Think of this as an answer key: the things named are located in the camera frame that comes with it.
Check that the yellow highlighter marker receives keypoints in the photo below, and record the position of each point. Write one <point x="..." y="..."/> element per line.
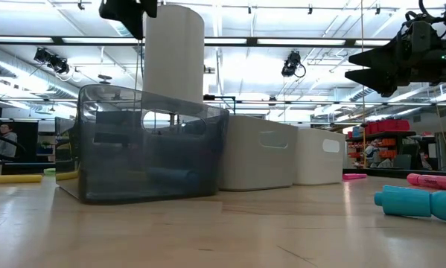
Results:
<point x="12" y="179"/>
<point x="67" y="175"/>

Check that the smoky transparent plastic bin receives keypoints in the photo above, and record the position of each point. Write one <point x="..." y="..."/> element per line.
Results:
<point x="140" y="167"/>

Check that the tall white cylinder shade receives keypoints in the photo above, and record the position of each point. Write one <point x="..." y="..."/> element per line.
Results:
<point x="174" y="56"/>

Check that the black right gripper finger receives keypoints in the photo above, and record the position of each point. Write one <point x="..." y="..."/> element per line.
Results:
<point x="379" y="57"/>
<point x="375" y="80"/>

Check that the shelf with red bins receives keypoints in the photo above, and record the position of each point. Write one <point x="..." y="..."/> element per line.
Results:
<point x="388" y="126"/>

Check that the person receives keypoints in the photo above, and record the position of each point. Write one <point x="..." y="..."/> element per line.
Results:
<point x="7" y="143"/>

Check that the green highlighter marker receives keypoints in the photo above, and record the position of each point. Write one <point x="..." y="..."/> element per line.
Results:
<point x="49" y="171"/>

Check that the black ceiling beam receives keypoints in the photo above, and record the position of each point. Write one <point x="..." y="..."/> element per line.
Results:
<point x="250" y="41"/>

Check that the white plastic bin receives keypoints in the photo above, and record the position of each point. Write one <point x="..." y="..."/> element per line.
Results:
<point x="319" y="160"/>

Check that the grey plastic bin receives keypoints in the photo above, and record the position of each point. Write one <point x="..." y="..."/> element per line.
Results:
<point x="256" y="160"/>

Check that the black ceiling camera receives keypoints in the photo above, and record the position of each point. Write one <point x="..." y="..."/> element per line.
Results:
<point x="53" y="61"/>
<point x="291" y="63"/>

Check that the pink highlighter marker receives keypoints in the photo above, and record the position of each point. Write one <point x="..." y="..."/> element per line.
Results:
<point x="354" y="176"/>
<point x="435" y="181"/>

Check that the black aluminium table frame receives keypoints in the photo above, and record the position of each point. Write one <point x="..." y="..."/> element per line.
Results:
<point x="394" y="172"/>

